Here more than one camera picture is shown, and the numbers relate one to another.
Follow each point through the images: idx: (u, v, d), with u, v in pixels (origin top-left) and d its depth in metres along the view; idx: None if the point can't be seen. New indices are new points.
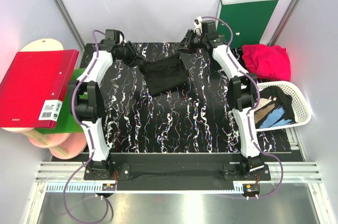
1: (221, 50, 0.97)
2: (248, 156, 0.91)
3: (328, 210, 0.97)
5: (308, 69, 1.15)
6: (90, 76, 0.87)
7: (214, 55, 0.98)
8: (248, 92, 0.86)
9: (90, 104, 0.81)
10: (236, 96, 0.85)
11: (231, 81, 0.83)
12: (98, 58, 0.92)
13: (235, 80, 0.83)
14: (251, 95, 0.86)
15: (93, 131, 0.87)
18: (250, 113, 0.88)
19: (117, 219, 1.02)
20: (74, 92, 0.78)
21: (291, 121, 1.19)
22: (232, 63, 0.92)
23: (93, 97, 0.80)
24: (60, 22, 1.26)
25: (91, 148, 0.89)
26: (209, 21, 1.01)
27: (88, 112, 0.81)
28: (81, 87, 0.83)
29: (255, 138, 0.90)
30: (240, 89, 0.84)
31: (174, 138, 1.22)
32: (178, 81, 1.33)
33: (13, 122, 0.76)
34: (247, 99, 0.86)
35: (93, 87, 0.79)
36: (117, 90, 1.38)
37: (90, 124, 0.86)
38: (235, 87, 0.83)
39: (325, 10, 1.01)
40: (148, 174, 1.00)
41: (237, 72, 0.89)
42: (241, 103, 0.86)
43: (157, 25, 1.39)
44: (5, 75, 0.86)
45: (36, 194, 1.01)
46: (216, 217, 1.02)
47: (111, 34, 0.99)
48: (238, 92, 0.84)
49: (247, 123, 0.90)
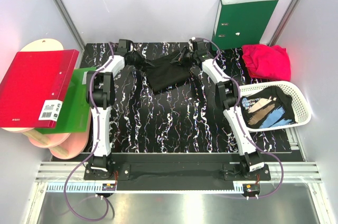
1: (208, 63, 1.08)
2: (245, 152, 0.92)
3: (328, 210, 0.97)
5: (308, 69, 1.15)
6: (107, 68, 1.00)
7: (203, 67, 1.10)
8: (233, 95, 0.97)
9: (104, 91, 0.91)
10: (223, 100, 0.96)
11: (216, 85, 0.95)
12: (113, 58, 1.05)
13: (220, 85, 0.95)
14: (235, 98, 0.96)
15: (102, 119, 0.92)
18: (236, 110, 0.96)
19: (117, 219, 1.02)
20: (92, 79, 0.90)
21: (291, 121, 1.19)
22: (216, 71, 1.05)
23: (107, 84, 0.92)
24: (60, 22, 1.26)
25: (95, 139, 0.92)
26: (198, 40, 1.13)
27: (103, 98, 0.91)
28: (97, 77, 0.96)
29: (247, 133, 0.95)
30: (224, 92, 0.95)
31: (174, 138, 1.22)
32: (179, 76, 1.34)
33: (13, 122, 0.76)
34: (232, 101, 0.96)
35: (109, 76, 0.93)
36: (117, 90, 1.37)
37: (100, 111, 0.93)
38: (219, 91, 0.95)
39: (326, 10, 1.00)
40: (148, 174, 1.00)
41: (222, 77, 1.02)
42: (227, 105, 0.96)
43: (157, 25, 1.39)
44: (5, 75, 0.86)
45: (36, 194, 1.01)
46: (216, 216, 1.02)
47: (123, 44, 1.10)
48: (223, 96, 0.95)
49: (236, 120, 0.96)
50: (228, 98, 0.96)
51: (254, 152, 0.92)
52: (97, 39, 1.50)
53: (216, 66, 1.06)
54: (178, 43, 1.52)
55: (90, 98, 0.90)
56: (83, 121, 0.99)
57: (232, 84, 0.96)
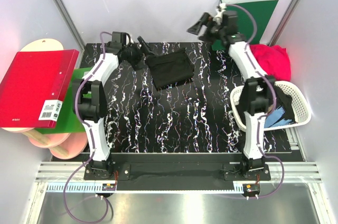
1: (238, 48, 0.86)
2: (250, 158, 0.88)
3: (328, 210, 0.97)
5: (308, 69, 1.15)
6: (95, 75, 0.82)
7: (231, 51, 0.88)
8: (263, 95, 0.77)
9: (93, 103, 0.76)
10: (251, 100, 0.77)
11: (247, 81, 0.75)
12: (104, 59, 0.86)
13: (250, 81, 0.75)
14: (266, 100, 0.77)
15: (95, 131, 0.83)
18: (262, 118, 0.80)
19: (117, 219, 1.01)
20: (78, 91, 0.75)
21: (291, 121, 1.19)
22: (250, 62, 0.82)
23: (96, 96, 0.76)
24: (60, 22, 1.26)
25: (91, 148, 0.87)
26: (231, 14, 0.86)
27: (91, 111, 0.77)
28: (85, 86, 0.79)
29: (260, 143, 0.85)
30: (254, 92, 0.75)
31: (174, 138, 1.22)
32: (184, 74, 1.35)
33: (13, 122, 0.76)
34: (262, 103, 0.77)
35: (97, 86, 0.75)
36: (117, 90, 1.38)
37: (92, 123, 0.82)
38: (250, 89, 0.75)
39: (326, 10, 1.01)
40: (148, 174, 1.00)
41: (255, 72, 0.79)
42: (254, 107, 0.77)
43: (157, 25, 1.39)
44: (5, 75, 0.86)
45: (36, 194, 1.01)
46: (216, 216, 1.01)
47: (117, 37, 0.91)
48: (252, 95, 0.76)
49: (256, 128, 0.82)
50: (258, 98, 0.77)
51: (259, 157, 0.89)
52: (97, 39, 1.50)
53: (248, 54, 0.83)
54: (178, 43, 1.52)
55: (76, 111, 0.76)
56: None
57: (265, 82, 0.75)
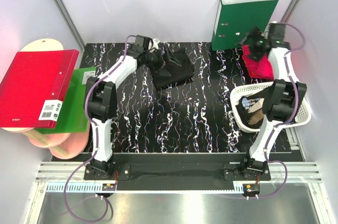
1: (278, 54, 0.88)
2: (252, 158, 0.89)
3: (328, 210, 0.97)
5: (308, 69, 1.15)
6: (111, 76, 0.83)
7: (270, 54, 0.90)
8: (288, 103, 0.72)
9: (103, 103, 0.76)
10: (273, 104, 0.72)
11: (274, 83, 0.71)
12: (123, 62, 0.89)
13: (279, 83, 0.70)
14: (290, 109, 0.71)
15: (101, 131, 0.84)
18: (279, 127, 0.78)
19: (117, 219, 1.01)
20: (91, 89, 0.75)
21: (291, 121, 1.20)
22: (285, 65, 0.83)
23: (107, 97, 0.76)
24: (60, 22, 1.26)
25: (94, 146, 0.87)
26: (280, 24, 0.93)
27: (101, 111, 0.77)
28: (99, 85, 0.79)
29: (268, 148, 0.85)
30: (279, 96, 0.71)
31: (174, 138, 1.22)
32: (184, 74, 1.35)
33: (13, 122, 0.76)
34: (284, 111, 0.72)
35: (109, 88, 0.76)
36: (117, 90, 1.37)
37: (99, 122, 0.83)
38: (274, 91, 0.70)
39: (326, 10, 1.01)
40: (148, 174, 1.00)
41: (287, 76, 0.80)
42: (274, 112, 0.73)
43: (157, 25, 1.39)
44: (4, 75, 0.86)
45: (36, 194, 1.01)
46: (216, 216, 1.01)
47: (140, 41, 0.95)
48: (276, 99, 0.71)
49: (269, 133, 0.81)
50: (281, 103, 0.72)
51: (261, 160, 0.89)
52: (97, 39, 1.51)
53: (286, 60, 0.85)
54: (178, 43, 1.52)
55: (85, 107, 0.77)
56: (83, 121, 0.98)
57: (294, 89, 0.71)
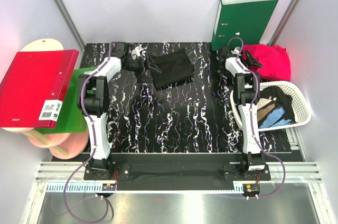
1: (232, 59, 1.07)
2: (248, 152, 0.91)
3: (328, 210, 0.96)
5: (308, 69, 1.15)
6: (100, 72, 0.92)
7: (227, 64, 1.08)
8: (252, 90, 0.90)
9: (97, 97, 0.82)
10: (240, 91, 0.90)
11: (235, 75, 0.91)
12: (109, 60, 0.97)
13: (239, 75, 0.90)
14: (253, 92, 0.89)
15: (97, 127, 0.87)
18: (252, 108, 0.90)
19: (117, 219, 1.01)
20: (84, 84, 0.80)
21: (291, 121, 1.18)
22: (239, 65, 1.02)
23: (100, 91, 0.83)
24: (60, 22, 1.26)
25: (93, 145, 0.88)
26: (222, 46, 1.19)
27: (95, 106, 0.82)
28: (90, 82, 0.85)
29: (256, 134, 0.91)
30: (243, 84, 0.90)
31: (174, 138, 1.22)
32: (184, 74, 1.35)
33: (13, 122, 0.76)
34: (250, 95, 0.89)
35: (102, 82, 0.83)
36: (117, 90, 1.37)
37: (94, 118, 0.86)
38: (237, 81, 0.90)
39: (326, 9, 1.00)
40: (148, 174, 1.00)
41: (243, 70, 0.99)
42: (244, 99, 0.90)
43: (157, 26, 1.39)
44: (4, 75, 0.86)
45: (36, 194, 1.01)
46: (216, 216, 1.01)
47: (121, 46, 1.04)
48: (241, 87, 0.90)
49: (250, 119, 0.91)
50: (247, 91, 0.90)
51: (257, 154, 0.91)
52: (97, 39, 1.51)
53: (238, 63, 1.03)
54: (178, 43, 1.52)
55: (81, 104, 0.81)
56: (83, 121, 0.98)
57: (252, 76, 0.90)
